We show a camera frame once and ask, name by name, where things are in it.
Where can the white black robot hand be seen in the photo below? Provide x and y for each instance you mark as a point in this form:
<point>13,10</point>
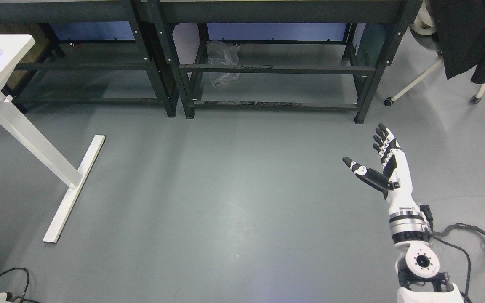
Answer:
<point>394,181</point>

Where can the white table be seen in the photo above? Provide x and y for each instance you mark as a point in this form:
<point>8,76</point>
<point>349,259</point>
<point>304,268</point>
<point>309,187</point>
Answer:
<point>13,48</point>

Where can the black jacket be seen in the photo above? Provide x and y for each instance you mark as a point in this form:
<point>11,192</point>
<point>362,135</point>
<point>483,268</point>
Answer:
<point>460,28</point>

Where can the black metal shelf rack left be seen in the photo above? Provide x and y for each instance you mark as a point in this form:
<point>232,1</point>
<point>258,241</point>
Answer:
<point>87,71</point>

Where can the clear plastic bag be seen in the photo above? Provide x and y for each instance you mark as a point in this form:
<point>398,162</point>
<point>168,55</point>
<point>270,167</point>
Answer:
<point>220,53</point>

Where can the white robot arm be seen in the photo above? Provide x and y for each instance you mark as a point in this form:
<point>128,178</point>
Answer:
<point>418,267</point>

